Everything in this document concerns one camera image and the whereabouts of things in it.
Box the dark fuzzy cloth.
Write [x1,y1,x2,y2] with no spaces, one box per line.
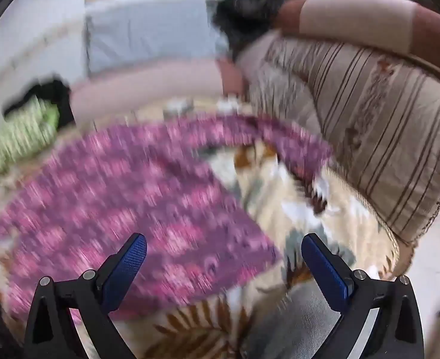
[212,0,303,60]

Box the black cloth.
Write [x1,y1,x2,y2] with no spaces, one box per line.
[4,78,74,128]

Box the purple pink patterned garment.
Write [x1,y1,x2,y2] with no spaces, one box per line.
[0,114,335,322]

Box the green patterned cloth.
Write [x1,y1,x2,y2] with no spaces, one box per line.
[0,97,59,189]

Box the beige leaf print blanket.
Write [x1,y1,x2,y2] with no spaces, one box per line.
[0,97,400,359]

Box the grey cloth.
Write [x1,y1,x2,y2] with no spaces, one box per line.
[242,284,344,359]

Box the beige striped cushion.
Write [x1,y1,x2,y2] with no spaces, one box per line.
[238,32,440,245]

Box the grey blue pillow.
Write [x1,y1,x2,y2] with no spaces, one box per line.
[85,0,230,77]

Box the brown and beige padded rail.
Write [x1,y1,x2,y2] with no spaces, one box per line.
[276,0,440,86]

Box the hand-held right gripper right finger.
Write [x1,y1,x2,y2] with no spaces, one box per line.
[301,233,425,359]

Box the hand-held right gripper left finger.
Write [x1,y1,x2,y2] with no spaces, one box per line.
[23,232,148,359]

